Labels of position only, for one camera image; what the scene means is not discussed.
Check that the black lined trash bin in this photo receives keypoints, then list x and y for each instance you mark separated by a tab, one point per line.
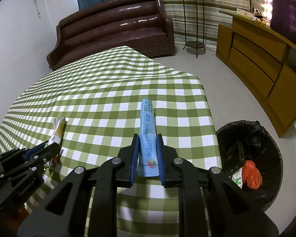
250	156

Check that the mickey mouse plush toy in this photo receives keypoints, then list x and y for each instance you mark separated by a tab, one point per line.
259	17

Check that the black metal plant stand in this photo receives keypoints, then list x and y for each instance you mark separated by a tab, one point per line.
196	45

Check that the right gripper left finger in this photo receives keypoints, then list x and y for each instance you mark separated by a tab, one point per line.
126	174

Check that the white box on sideboard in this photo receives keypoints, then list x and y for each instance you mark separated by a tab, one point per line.
244	13

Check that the black rectangular box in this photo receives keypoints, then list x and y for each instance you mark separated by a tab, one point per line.
233	158

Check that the brown wooden sideboard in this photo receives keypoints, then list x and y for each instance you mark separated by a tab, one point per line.
265	62

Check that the light blue stick wrapper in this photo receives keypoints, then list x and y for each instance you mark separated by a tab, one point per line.
148	162

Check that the white yellow wrapper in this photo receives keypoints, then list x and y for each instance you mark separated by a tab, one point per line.
59	125

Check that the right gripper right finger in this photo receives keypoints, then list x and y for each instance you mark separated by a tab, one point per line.
169	174

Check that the striped beige curtain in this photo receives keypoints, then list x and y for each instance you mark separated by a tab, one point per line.
213	18

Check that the red crumpled plastic bag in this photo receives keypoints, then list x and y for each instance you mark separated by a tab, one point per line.
251	175

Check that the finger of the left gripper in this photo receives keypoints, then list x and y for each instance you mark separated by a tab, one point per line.
13	158
34	150

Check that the green checkered tablecloth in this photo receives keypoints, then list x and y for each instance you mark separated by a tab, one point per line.
100	97

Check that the dark brown leather sofa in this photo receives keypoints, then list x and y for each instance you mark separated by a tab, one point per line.
142	25

